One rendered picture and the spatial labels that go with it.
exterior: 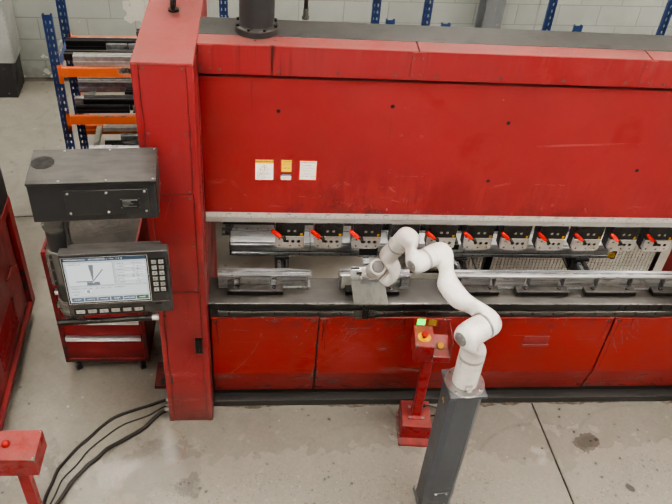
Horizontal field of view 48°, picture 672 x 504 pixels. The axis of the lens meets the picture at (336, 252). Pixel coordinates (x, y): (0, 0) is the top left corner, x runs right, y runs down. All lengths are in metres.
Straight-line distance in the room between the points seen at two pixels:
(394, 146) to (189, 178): 0.97
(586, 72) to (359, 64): 1.03
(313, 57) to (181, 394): 2.12
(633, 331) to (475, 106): 1.83
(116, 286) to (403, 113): 1.50
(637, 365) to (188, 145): 3.05
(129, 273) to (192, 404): 1.38
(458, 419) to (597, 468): 1.36
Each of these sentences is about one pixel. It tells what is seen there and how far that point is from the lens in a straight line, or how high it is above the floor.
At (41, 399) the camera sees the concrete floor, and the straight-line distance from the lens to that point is 4.91.
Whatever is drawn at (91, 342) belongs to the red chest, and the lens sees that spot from 4.75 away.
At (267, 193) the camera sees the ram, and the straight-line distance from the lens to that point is 3.71.
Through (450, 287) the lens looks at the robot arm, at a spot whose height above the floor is 1.49.
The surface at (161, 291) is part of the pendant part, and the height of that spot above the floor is 1.37.
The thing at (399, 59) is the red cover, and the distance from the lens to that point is 3.37.
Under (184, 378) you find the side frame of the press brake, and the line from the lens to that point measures 4.34.
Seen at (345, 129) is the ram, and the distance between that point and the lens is 3.53.
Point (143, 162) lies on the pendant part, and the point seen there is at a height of 1.95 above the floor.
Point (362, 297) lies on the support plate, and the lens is 3.93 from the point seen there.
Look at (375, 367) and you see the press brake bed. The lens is 4.47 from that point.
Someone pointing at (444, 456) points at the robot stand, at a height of 0.53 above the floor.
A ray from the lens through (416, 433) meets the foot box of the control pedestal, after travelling 4.59.
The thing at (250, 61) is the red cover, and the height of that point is 2.23.
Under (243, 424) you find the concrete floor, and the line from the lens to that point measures 4.61.
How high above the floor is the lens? 3.68
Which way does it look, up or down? 40 degrees down
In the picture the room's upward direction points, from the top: 5 degrees clockwise
